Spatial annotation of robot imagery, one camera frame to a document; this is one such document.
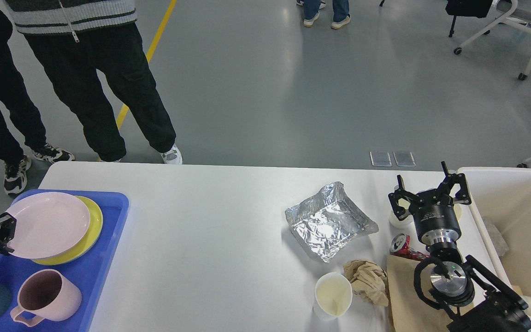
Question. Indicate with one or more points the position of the grey trash in bin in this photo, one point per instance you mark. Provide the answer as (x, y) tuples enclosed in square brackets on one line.
[(499, 243)]

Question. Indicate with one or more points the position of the person in striped sweater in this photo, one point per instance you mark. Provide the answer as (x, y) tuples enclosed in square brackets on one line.
[(74, 41)]

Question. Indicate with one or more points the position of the blue plastic tray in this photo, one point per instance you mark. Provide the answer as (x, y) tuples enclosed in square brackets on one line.
[(88, 272)]

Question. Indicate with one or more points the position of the cream plastic bin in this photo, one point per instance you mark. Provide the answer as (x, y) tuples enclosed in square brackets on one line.
[(503, 195)]

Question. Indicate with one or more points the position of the brown paper bag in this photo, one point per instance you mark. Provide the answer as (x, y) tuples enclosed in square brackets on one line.
[(409, 313)]

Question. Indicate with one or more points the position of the floor socket plate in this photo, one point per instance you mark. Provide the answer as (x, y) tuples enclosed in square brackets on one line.
[(380, 158), (404, 158)]

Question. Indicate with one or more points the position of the pink mug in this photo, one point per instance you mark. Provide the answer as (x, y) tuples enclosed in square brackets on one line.
[(46, 295)]

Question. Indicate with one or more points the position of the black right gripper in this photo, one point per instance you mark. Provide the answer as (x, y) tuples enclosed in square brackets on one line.
[(433, 219)]

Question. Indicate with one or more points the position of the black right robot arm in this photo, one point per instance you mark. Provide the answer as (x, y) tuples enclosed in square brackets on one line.
[(474, 298)]

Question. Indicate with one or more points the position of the yellow plate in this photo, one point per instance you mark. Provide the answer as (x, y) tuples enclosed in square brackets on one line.
[(86, 243)]

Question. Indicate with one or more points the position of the floor socket plate left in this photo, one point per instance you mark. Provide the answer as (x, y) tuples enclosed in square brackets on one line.
[(380, 158)]

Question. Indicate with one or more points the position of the white paper cup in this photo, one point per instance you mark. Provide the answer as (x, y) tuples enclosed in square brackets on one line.
[(333, 296)]

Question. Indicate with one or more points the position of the floor socket plate right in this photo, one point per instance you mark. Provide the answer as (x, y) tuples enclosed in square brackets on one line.
[(404, 158)]

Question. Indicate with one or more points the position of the crushed red soda can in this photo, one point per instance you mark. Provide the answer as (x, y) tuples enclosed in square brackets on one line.
[(400, 246)]

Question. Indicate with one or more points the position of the crumpled aluminium foil tray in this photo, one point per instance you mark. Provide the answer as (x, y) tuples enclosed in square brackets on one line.
[(324, 223)]

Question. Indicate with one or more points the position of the crumpled brown paper ball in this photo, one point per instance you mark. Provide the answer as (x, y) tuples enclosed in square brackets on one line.
[(368, 280)]

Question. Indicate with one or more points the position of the pink plate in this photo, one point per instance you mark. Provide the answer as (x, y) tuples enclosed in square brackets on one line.
[(47, 224)]

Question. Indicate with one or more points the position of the small white cup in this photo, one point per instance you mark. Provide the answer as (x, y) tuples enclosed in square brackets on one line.
[(393, 219)]

